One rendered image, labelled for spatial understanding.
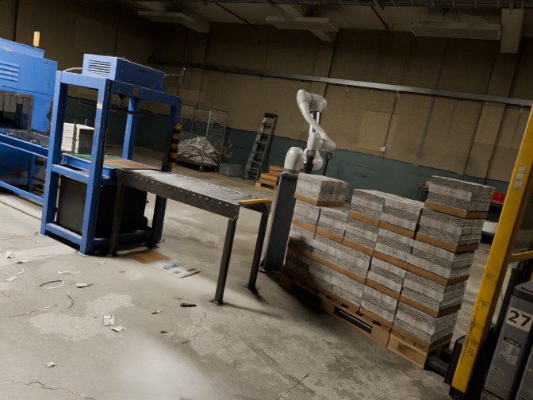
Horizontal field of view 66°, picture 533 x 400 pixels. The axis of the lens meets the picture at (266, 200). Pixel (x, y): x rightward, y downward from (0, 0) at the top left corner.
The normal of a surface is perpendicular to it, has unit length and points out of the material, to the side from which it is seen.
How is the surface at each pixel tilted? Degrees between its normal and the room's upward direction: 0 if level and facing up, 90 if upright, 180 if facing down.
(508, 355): 90
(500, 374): 90
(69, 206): 90
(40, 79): 90
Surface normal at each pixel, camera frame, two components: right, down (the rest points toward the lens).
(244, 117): -0.49, 0.05
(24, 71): 0.85, 0.24
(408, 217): -0.73, -0.03
